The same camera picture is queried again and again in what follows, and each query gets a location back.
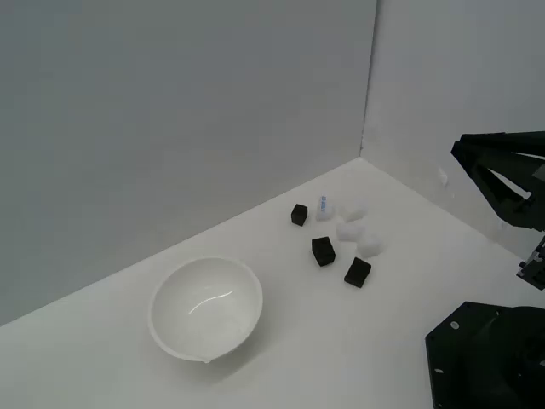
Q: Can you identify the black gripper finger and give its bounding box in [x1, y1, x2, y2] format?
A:
[450, 139, 545, 233]
[461, 131, 545, 160]

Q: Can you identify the small black foam box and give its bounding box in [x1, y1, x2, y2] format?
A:
[311, 236, 336, 268]
[343, 256, 372, 290]
[290, 203, 309, 227]

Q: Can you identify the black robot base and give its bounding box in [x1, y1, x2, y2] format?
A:
[424, 301, 545, 409]

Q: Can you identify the white bowl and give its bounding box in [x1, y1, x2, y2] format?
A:
[147, 255, 264, 364]

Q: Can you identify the white foam block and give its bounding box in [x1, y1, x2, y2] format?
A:
[336, 221, 367, 243]
[338, 203, 370, 222]
[356, 233, 383, 259]

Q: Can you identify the white block with blue print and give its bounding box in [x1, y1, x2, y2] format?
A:
[315, 195, 336, 222]

